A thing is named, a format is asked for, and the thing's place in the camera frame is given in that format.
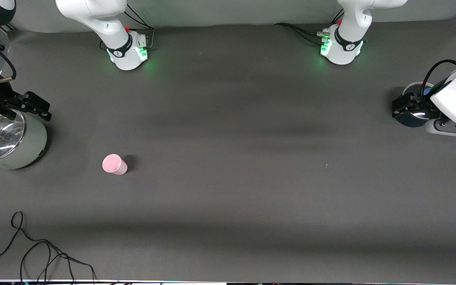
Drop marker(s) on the glass lid with blue knob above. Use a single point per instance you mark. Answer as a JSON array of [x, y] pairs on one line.
[[420, 115]]

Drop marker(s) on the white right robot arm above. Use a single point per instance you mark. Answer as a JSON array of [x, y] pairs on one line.
[[117, 43]]

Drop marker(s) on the pale green cooking pot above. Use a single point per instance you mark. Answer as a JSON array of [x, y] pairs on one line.
[[30, 146]]

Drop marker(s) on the dark grey table cloth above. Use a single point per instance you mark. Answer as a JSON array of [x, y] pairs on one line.
[[228, 198]]

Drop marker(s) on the dark blue saucepan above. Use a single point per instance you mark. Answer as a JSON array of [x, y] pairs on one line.
[[410, 122]]

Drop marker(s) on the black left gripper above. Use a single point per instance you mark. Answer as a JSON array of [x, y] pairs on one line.
[[415, 105]]

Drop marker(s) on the pink plastic cup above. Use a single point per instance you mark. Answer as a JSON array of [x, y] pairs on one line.
[[114, 164]]

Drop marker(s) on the glass lid with steel knob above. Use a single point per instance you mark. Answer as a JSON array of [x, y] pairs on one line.
[[6, 143]]

